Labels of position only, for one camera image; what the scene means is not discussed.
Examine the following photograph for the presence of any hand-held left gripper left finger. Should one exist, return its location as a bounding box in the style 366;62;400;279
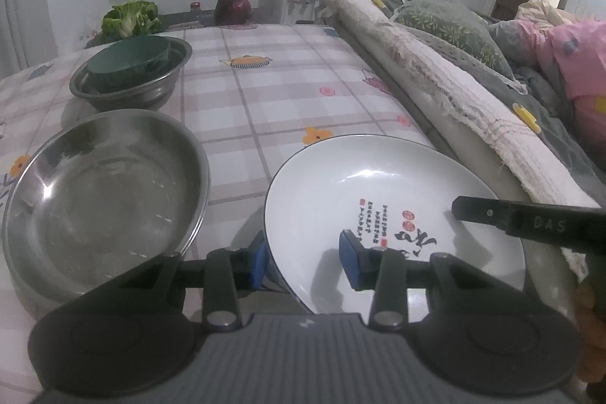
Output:
102;231;270;333

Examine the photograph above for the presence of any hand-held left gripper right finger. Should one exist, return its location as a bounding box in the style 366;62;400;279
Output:
338;231;503;333

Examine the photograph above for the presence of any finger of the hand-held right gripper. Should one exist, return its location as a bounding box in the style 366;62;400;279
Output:
451;195;516;237

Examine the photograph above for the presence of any white printed plate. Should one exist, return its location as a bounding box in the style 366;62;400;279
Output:
264;134;526;315

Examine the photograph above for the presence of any wide steel basin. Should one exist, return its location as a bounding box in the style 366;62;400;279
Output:
1;108;211;305

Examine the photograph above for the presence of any deep steel bowl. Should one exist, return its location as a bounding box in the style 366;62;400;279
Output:
70;36;192;111

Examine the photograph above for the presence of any green ceramic bowl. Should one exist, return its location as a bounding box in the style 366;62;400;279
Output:
87;35;172;93

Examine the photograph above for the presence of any person's right hand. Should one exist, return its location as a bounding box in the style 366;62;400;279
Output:
574;275;606;388

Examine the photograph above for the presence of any grey quilt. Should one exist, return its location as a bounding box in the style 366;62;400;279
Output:
345;0;606;182

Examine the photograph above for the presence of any pink plaid tablecloth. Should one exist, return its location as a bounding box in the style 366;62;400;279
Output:
0;23;536;404

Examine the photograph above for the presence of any pink blanket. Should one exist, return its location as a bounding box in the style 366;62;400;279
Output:
515;0;606;151

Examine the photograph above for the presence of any green leaf-pattern pillow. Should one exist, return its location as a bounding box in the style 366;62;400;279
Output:
393;0;522;84

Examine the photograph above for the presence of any red cabbage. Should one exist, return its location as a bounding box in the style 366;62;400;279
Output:
215;0;253;26

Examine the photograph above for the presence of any dark low table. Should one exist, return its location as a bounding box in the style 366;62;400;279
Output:
85;8;259;46

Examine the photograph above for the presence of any green leafy lettuce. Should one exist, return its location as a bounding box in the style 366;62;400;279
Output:
102;1;162;41

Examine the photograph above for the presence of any white curtain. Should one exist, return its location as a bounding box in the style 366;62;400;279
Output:
0;0;54;79

